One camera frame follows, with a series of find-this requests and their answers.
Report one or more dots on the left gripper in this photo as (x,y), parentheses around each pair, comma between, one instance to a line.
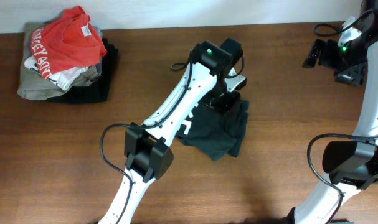
(225,106)

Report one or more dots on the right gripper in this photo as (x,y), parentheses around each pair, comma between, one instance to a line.
(352,77)

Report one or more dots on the dark green t-shirt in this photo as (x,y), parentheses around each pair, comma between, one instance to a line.
(216,134)

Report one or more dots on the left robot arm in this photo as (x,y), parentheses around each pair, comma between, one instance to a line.
(209,78)

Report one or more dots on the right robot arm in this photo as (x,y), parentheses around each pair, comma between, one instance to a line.
(345,164)

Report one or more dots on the black folded garment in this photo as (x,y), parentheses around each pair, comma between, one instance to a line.
(97,91)

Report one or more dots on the white folded garment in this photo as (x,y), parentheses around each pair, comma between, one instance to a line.
(62,79)

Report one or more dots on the red printed t-shirt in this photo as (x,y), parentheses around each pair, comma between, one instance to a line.
(68,42)

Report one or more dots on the beige folded garment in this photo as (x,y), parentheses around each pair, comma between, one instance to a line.
(33,87)

